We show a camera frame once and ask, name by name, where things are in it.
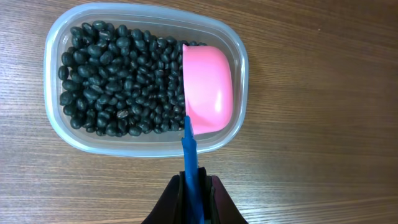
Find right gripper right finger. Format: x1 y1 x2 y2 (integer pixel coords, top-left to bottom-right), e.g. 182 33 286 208
198 167 248 224

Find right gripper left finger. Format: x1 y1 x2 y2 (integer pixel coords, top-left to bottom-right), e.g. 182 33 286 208
142 172 186 224

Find pink scoop blue handle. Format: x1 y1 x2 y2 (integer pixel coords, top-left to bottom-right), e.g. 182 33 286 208
182 44 233 223

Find black beans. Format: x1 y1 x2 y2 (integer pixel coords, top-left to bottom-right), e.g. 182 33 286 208
57 21 187 137

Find clear plastic container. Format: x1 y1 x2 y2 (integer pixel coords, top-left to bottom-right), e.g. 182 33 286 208
44 3 249 157

